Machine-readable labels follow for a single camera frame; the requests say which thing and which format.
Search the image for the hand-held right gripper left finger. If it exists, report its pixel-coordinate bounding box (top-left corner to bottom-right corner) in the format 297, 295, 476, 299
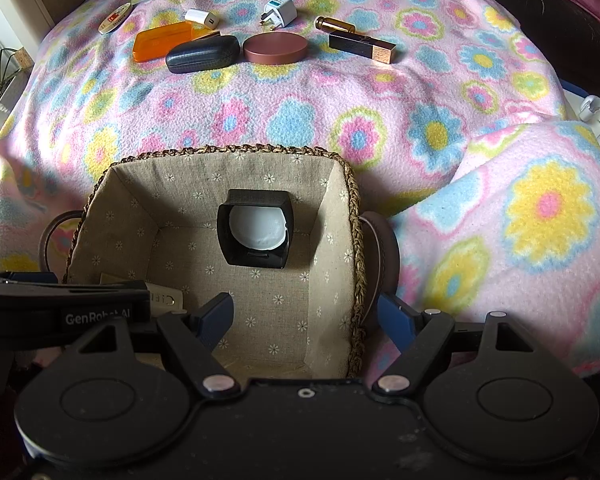
70, 291, 242, 400

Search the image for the dark sofa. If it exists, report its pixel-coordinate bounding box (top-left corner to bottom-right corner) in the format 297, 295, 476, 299
455, 0, 600, 96

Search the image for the white usb charger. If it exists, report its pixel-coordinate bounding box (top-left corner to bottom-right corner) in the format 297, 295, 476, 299
182, 9, 221, 28

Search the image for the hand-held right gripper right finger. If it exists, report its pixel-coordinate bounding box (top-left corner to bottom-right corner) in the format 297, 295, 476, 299
371, 293, 532, 397

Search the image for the round tin with red label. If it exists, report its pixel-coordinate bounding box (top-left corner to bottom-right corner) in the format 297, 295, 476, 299
98, 4, 133, 36

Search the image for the black glasses case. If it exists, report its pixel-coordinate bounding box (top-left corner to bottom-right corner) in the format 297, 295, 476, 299
165, 35, 241, 75

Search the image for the white travel plug adapter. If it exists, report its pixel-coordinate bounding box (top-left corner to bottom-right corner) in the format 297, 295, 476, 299
259, 0, 301, 26

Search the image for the small amber bottle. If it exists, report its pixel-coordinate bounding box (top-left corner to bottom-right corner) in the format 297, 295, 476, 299
315, 16, 353, 36

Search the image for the floral fleece blanket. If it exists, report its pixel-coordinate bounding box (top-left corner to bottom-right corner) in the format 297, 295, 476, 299
0, 0, 600, 381

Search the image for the green potted plant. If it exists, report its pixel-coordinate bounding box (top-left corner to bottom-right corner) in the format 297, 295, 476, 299
0, 30, 26, 106

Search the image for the brown round compact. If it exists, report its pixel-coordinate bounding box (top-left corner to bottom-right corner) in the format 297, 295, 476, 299
243, 33, 309, 66

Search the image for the orange plastic bottle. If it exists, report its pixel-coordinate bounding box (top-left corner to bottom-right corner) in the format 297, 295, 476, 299
132, 22, 221, 64

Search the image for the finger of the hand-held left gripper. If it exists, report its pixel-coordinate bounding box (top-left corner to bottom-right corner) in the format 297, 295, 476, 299
0, 269, 61, 285

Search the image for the woven basket with fabric lining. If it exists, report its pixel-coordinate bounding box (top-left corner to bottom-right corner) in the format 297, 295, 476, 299
39, 145, 401, 381

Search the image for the black box with white disc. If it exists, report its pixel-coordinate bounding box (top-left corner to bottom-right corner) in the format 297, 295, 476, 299
216, 189, 295, 268

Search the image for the white tube with gold cap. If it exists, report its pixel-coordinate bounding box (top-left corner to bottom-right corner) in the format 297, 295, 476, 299
145, 282, 185, 316

